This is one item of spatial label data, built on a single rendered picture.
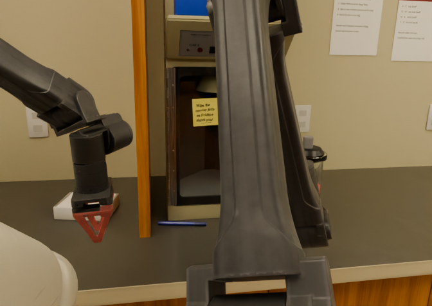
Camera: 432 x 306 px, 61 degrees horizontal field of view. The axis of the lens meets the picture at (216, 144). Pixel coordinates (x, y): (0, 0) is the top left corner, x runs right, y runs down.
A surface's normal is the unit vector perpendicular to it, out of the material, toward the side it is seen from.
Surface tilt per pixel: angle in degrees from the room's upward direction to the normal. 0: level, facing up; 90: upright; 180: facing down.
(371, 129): 90
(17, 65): 68
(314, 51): 90
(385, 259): 0
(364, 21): 90
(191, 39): 135
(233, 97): 56
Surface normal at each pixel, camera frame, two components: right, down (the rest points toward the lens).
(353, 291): 0.17, 0.25
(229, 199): -0.34, -0.36
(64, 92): 0.84, -0.25
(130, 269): 0.02, -0.97
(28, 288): 1.00, 0.04
